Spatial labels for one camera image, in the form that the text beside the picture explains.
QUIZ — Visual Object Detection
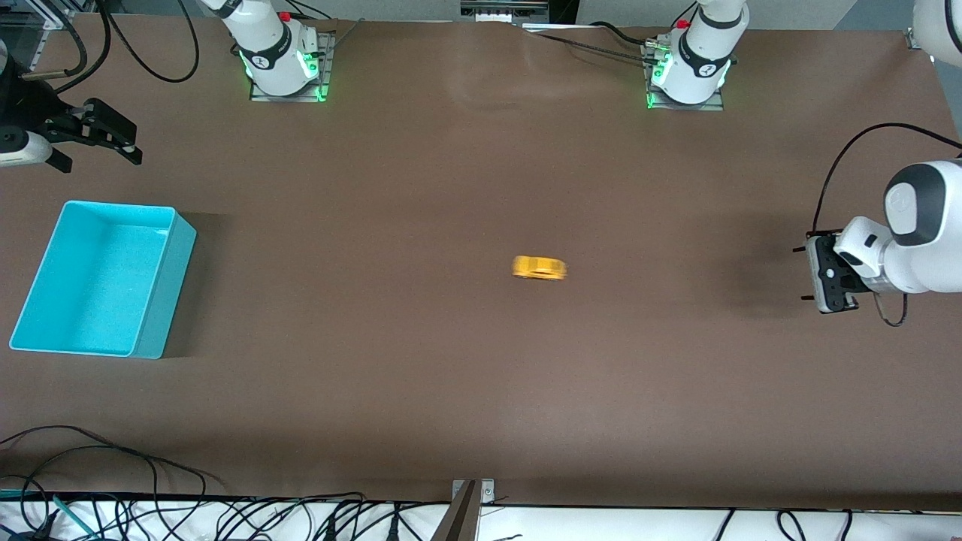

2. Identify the yellow beetle toy car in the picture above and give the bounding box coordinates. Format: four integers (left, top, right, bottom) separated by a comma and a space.
512, 255, 567, 282

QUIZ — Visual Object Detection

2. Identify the turquoise plastic bin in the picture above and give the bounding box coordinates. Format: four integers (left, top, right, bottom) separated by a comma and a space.
9, 200, 198, 360

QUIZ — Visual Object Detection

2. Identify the white power strip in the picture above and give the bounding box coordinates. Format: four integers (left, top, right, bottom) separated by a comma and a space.
460, 0, 549, 23

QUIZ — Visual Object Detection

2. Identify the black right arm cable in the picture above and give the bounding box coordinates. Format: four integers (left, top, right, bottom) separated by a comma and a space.
96, 0, 201, 83

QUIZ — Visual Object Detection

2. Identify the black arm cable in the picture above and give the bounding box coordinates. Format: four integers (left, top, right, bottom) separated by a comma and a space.
96, 0, 201, 83
818, 122, 962, 235

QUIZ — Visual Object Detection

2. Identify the thick black hose metal end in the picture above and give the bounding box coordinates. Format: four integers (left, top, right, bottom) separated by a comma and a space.
21, 11, 87, 82

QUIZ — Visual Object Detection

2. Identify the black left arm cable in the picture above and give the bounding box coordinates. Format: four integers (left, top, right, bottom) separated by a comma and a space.
818, 122, 962, 235

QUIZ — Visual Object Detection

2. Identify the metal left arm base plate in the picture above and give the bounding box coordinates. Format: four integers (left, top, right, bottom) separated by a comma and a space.
646, 41, 726, 112

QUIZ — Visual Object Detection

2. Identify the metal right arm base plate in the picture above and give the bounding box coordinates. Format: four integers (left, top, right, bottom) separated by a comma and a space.
250, 30, 335, 102

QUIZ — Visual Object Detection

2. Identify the black base cable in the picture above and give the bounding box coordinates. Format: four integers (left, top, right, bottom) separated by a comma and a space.
286, 0, 335, 22
588, 21, 655, 47

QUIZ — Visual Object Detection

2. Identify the teal cable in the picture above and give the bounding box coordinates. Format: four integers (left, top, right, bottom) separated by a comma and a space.
51, 494, 100, 539

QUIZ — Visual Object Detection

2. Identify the metal camera stand bracket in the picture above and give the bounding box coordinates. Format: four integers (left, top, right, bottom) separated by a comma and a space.
451, 479, 497, 541

